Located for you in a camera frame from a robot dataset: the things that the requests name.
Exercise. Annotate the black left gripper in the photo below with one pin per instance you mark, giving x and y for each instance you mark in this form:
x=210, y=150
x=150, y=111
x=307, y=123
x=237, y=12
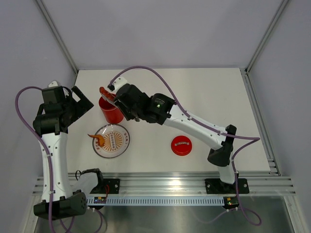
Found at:
x=82, y=106

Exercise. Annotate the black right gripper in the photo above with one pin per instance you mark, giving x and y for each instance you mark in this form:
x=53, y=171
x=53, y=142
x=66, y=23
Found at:
x=121, y=108

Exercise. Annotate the stainless steel tongs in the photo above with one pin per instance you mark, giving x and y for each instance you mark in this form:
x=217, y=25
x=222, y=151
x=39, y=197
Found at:
x=125, y=111

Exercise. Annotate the red grilled sausage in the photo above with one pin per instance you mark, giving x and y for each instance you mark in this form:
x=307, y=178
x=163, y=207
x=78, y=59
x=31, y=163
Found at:
x=107, y=96

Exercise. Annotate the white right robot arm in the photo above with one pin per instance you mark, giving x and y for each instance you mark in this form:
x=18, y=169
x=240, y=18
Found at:
x=219, y=139

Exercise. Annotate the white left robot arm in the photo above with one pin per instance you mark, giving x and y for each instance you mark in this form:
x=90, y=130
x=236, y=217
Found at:
x=59, y=199

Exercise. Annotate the red cylindrical lunch container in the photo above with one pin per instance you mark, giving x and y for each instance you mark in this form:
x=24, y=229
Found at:
x=111, y=113

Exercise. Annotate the white plate with red print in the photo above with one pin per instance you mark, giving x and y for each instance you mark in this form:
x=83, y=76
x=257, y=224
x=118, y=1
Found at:
x=117, y=141

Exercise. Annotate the orange fried chicken wing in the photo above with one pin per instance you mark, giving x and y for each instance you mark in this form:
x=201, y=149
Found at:
x=100, y=139

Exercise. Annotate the red round lid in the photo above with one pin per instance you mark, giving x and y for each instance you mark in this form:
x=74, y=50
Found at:
x=181, y=145

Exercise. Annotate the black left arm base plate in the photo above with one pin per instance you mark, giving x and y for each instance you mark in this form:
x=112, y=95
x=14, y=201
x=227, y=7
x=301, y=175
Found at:
x=112, y=186

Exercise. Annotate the white slotted cable duct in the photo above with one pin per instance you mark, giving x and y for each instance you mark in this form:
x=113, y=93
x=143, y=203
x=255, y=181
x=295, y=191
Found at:
x=155, y=201

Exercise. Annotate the aluminium left frame post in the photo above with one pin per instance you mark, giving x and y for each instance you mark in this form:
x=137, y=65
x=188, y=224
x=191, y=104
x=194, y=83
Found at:
x=56, y=34

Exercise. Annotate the aluminium frame post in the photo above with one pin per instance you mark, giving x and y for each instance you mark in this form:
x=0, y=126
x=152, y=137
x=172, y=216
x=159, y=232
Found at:
x=56, y=34
x=267, y=34

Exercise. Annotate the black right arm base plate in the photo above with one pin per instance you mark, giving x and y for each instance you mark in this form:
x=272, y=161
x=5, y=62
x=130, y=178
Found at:
x=216, y=186

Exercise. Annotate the aluminium right side rail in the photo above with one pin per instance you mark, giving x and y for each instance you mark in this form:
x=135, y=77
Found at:
x=265, y=138

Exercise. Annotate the aluminium rail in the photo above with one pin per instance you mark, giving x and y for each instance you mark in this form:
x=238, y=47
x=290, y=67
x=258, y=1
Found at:
x=193, y=184
x=265, y=138

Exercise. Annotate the aluminium front rail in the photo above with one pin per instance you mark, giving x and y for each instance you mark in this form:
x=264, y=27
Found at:
x=193, y=184

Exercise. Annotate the aluminium right frame post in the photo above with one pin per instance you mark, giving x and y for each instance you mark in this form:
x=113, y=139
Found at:
x=267, y=34

